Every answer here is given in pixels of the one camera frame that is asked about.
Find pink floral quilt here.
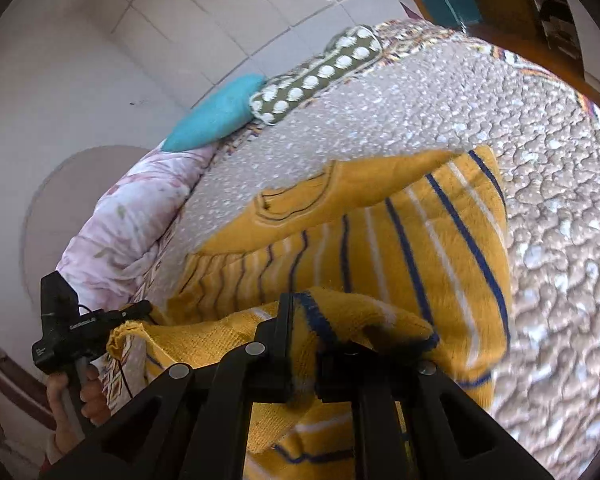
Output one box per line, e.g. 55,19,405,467
56,143,219,303

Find textured patterned bedspread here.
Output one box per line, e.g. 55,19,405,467
105,19,600,480

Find person's left hand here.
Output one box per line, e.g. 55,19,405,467
47,362,112,456

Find teal pillow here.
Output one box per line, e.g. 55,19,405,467
162,73,267,153

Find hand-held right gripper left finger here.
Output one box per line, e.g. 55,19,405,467
41,292,297,480

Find dark wooden furniture edge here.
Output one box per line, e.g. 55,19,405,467
0,350,57,431

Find yellow striped sweater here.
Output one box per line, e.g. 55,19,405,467
106,146,513,480

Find wall poster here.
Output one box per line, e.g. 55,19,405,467
522,0,586,61

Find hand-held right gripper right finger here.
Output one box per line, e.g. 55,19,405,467
316,338,556,480

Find green shell-print pillow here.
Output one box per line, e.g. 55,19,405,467
249,25,384,126

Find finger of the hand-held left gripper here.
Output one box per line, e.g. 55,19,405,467
121,300,154,322

